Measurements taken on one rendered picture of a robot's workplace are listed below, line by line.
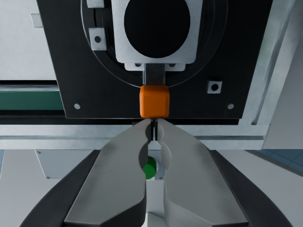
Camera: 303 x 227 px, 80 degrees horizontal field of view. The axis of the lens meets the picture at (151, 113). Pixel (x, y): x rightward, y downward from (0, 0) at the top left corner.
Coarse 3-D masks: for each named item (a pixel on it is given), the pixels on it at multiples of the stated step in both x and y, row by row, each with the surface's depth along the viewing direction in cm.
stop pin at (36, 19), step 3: (33, 15) 19; (36, 15) 19; (39, 15) 19; (33, 18) 20; (36, 18) 20; (39, 18) 20; (33, 21) 20; (36, 21) 20; (39, 21) 20; (33, 24) 20; (36, 24) 20; (39, 24) 20; (36, 27) 20; (39, 27) 20; (42, 27) 20
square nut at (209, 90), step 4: (208, 80) 21; (212, 80) 21; (216, 80) 21; (220, 80) 21; (208, 84) 21; (212, 84) 21; (216, 84) 22; (220, 84) 21; (208, 88) 22; (212, 88) 22; (216, 88) 22; (220, 88) 22; (208, 92) 22; (212, 92) 22; (216, 92) 22
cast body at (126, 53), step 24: (120, 0) 9; (144, 0) 8; (168, 0) 8; (192, 0) 8; (120, 24) 9; (144, 24) 8; (168, 24) 8; (192, 24) 9; (120, 48) 10; (144, 48) 9; (168, 48) 9; (192, 48) 10
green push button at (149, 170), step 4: (148, 160) 29; (152, 160) 29; (148, 164) 28; (152, 164) 29; (144, 168) 29; (148, 168) 29; (152, 168) 29; (144, 172) 29; (148, 172) 29; (152, 172) 29; (148, 176) 30; (152, 176) 30
